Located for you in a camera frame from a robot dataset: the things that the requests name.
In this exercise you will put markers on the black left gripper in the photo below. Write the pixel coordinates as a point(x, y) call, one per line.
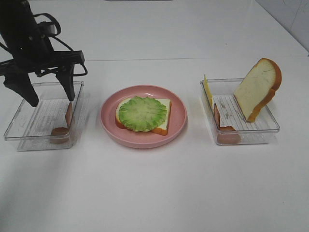
point(35, 48)

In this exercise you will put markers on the bacon strip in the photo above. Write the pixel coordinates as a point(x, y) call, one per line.
point(64, 131)
point(226, 135)

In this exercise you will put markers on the green lettuce leaf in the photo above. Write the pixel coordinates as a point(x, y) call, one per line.
point(142, 113)

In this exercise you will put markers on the white bread slice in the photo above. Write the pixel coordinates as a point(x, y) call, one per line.
point(258, 88)
point(166, 104)

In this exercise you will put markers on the clear left plastic tray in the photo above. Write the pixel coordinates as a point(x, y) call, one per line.
point(31, 127)

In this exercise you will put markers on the clear plastic tray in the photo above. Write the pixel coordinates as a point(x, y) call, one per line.
point(31, 127)
point(259, 132)

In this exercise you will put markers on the pink round plate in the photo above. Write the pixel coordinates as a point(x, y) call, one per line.
point(143, 140)

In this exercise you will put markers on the yellow cheese slice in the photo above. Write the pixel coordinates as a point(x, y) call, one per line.
point(208, 92)

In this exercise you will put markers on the clear right plastic tray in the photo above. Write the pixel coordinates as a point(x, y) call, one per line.
point(259, 132)

